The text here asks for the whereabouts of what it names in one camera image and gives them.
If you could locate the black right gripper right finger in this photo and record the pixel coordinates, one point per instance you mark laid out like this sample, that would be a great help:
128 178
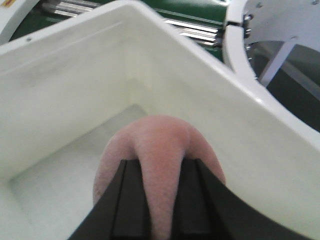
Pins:
205 209

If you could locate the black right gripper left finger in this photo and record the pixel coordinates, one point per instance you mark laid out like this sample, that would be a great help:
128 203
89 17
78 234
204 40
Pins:
122 212

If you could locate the pink plush ball toy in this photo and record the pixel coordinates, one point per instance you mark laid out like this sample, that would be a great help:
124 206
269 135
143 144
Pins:
160 143

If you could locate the white plastic tote box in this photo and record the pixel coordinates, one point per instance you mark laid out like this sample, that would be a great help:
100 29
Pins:
66 89

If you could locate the metal roller rails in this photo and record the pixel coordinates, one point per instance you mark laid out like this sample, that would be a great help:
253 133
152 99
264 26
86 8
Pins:
205 33

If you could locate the white outer conveyor rim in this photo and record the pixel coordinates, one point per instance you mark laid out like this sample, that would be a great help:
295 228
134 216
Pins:
12 13

